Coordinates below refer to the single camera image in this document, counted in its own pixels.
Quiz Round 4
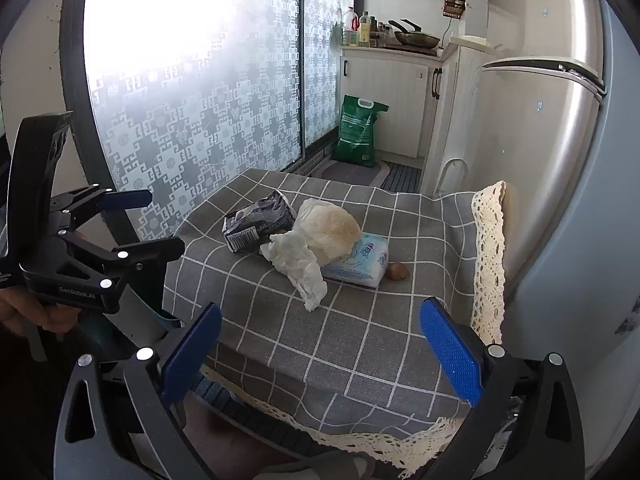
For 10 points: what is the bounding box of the grey oval floor mat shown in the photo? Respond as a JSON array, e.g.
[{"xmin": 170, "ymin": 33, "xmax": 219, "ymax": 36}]
[{"xmin": 320, "ymin": 157, "xmax": 396, "ymax": 188}]

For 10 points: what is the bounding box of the green rice bag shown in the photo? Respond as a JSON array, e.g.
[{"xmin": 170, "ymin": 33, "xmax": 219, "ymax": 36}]
[{"xmin": 331, "ymin": 95, "xmax": 390, "ymax": 168}]

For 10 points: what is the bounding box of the white refrigerator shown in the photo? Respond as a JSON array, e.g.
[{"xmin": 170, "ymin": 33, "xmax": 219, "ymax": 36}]
[{"xmin": 440, "ymin": 0, "xmax": 640, "ymax": 441}]

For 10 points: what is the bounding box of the white blue tissue pack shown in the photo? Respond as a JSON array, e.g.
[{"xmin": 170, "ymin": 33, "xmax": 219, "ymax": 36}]
[{"xmin": 320, "ymin": 232, "xmax": 391, "ymax": 289}]

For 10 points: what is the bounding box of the translucent plastic bag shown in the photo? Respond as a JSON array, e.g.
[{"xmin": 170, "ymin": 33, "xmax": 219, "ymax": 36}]
[{"xmin": 291, "ymin": 197, "xmax": 363, "ymax": 267}]

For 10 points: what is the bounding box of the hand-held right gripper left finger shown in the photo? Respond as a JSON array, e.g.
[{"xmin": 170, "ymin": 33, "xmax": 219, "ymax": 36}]
[{"xmin": 60, "ymin": 302, "xmax": 223, "ymax": 480}]

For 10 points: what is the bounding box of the person's left hand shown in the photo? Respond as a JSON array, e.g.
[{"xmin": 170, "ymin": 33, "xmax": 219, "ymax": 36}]
[{"xmin": 0, "ymin": 285, "xmax": 81, "ymax": 335}]

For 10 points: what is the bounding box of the frosted patterned glass door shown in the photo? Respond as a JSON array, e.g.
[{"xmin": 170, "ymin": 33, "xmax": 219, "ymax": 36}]
[{"xmin": 60, "ymin": 0, "xmax": 358, "ymax": 241}]

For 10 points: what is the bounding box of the metal wok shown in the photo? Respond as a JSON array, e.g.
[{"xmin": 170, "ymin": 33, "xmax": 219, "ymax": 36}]
[{"xmin": 387, "ymin": 19, "xmax": 442, "ymax": 50}]

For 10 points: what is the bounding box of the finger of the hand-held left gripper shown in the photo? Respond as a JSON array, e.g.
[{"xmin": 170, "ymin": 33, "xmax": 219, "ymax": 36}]
[
  {"xmin": 57, "ymin": 230, "xmax": 187, "ymax": 316},
  {"xmin": 50, "ymin": 185, "xmax": 153, "ymax": 233}
]

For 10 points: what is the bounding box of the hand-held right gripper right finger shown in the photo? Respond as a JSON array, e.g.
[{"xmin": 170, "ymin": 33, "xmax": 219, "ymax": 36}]
[{"xmin": 419, "ymin": 296, "xmax": 586, "ymax": 480}]

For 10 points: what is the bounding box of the striped grey floor mat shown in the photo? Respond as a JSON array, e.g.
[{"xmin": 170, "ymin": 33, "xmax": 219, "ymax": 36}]
[{"xmin": 380, "ymin": 160, "xmax": 426, "ymax": 193}]

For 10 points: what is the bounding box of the white cabinet single handle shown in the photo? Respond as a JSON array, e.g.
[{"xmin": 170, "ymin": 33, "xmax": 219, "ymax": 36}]
[{"xmin": 340, "ymin": 45, "xmax": 446, "ymax": 161}]

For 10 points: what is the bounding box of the black snack wrapper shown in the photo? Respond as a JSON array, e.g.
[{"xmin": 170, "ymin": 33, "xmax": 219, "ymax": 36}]
[{"xmin": 221, "ymin": 191, "xmax": 298, "ymax": 253}]

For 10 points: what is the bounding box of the white tissue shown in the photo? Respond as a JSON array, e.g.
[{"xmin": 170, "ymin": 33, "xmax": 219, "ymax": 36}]
[{"xmin": 259, "ymin": 231, "xmax": 328, "ymax": 312}]

